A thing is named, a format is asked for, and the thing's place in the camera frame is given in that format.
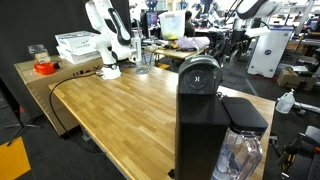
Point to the background wooden table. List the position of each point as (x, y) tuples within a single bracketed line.
[(179, 54)]

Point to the purple cloth pile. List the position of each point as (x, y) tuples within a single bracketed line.
[(193, 42)]

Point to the white board panel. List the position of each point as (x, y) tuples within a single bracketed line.
[(269, 50)]

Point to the clear water tank black lid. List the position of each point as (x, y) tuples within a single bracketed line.
[(241, 151)]

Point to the cardboard box cabinet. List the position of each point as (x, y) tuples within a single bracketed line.
[(38, 85)]

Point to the black Keurig coffee machine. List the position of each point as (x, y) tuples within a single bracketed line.
[(201, 121)]

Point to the white plastic jug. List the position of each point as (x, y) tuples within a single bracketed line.
[(285, 102)]

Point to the clear plastic container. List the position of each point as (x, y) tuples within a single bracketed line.
[(39, 53)]

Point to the person seated in background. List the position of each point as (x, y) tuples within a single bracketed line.
[(189, 28)]

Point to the cardboard box on floor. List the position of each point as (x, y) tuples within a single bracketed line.
[(298, 81)]

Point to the stacked white boxes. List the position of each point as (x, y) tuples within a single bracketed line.
[(75, 47)]

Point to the large clear plastic bin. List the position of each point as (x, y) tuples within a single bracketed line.
[(172, 24)]

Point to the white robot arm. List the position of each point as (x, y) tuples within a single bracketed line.
[(113, 40)]

